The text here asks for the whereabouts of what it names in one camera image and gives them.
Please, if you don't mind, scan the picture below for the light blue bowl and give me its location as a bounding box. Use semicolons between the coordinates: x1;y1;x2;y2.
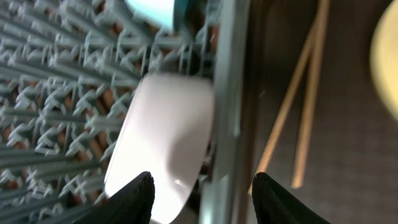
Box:
124;0;190;32

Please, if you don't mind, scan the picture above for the grey dishwasher rack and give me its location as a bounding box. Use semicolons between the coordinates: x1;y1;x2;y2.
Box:
1;1;250;223

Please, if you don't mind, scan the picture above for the yellow plate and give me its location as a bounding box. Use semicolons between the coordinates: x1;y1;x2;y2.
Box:
369;0;397;119

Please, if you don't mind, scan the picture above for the dark brown serving tray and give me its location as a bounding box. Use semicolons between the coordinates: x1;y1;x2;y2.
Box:
249;1;397;223

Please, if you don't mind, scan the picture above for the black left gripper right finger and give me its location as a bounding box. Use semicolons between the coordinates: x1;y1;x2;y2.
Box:
252;172;329;224

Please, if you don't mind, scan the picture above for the white pink bowl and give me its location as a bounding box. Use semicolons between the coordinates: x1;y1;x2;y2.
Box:
104;73;215;223

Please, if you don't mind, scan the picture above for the wooden chopstick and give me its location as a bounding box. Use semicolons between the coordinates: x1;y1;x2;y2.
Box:
291;0;330;189
248;21;317;196

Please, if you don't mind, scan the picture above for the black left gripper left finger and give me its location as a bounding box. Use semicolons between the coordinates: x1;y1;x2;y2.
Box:
74;171;155;224

